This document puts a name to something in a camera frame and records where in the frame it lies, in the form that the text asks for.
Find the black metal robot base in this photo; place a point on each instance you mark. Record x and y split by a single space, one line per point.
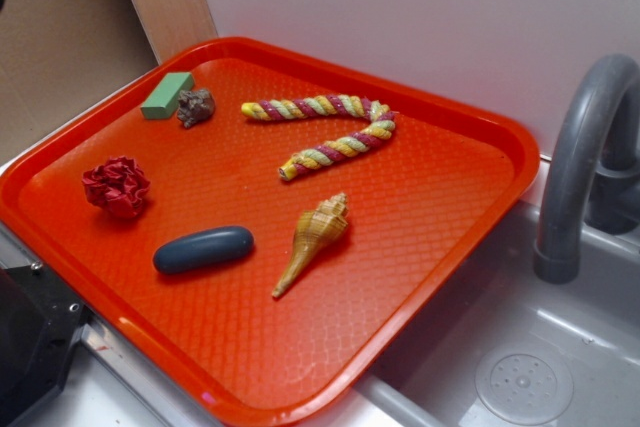
42 319

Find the small brown rock figurine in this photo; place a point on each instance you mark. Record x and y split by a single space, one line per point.
195 106

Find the green rectangular block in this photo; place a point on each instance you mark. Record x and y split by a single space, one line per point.
163 100

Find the crumpled red paper ball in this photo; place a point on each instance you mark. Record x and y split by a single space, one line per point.
118 186

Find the grey curved faucet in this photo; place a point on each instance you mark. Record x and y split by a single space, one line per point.
593 177

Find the dark blue oblong stone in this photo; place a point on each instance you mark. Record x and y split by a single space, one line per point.
202 249

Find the tan spiral seashell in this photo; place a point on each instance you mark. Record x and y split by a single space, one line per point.
315 230

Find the red plastic tray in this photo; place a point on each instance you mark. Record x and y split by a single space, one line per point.
418 206

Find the grey plastic sink basin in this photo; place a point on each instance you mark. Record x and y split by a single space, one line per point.
497 346

